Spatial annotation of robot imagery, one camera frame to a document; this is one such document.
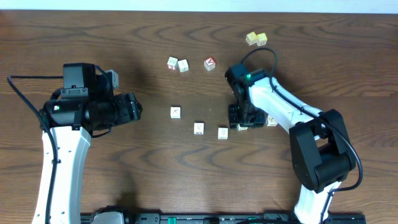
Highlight white block green Z side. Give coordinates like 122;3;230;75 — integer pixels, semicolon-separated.
237;124;248;131

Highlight white block red U side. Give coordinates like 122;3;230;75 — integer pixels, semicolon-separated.
218;128;229;139

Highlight block with blue side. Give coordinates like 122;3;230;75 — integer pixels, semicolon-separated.
266;115;278;127

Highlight white block yellow W side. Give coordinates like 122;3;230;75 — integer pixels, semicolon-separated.
194;123;205;135

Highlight white block green 4 side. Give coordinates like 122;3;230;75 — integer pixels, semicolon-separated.
170;106;181;119

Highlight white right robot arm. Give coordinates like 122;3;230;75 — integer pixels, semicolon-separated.
225;65;364;223

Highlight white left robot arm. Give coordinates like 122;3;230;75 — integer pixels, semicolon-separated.
33;89;142;223

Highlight red letter A block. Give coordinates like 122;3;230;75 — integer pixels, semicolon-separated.
204;57;216;71

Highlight white block red bottom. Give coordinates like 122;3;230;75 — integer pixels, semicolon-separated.
167;57;178;70

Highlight white block beside red-bottom block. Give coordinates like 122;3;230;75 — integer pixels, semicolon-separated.
177;59;189;72

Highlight yellow block left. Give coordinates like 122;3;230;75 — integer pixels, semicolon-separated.
246;32;257;45

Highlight yellow block right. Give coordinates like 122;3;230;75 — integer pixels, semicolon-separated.
256;32;268;47

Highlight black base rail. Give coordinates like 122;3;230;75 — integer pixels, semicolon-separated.
80;205;367;224

